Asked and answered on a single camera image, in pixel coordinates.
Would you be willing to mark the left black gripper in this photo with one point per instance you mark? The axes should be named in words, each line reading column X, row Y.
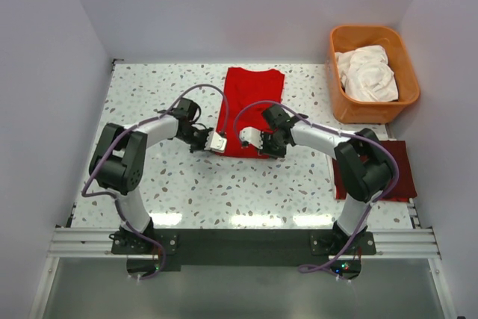
column 202, row 147

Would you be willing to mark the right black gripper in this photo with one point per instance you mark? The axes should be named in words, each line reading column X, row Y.
column 280, row 154

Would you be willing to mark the bright red t shirt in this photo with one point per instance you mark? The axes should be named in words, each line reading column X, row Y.
column 243, row 87

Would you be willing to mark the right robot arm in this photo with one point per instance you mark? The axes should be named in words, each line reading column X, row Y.
column 367, row 169

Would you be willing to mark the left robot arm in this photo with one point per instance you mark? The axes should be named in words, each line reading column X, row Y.
column 117, row 165

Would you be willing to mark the white folded t shirt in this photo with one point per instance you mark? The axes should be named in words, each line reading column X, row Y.
column 331, row 175

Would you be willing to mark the white crumpled t shirt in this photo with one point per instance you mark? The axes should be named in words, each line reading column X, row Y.
column 366, row 76

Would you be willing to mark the orange plastic basket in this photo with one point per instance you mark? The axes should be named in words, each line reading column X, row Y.
column 346, row 38

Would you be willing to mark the dark red folded t shirt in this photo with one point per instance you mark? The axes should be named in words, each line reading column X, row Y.
column 405, row 187

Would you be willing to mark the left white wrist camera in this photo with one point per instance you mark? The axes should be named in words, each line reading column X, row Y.
column 216, row 142

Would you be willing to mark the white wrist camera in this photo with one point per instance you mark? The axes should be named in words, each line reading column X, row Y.
column 216, row 142
column 251, row 136

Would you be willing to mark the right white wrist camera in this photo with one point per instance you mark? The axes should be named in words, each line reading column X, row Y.
column 251, row 136

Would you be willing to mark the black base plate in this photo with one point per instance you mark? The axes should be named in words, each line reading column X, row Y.
column 307, row 250

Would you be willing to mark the aluminium rail frame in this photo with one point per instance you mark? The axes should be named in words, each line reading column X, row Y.
column 414, row 242

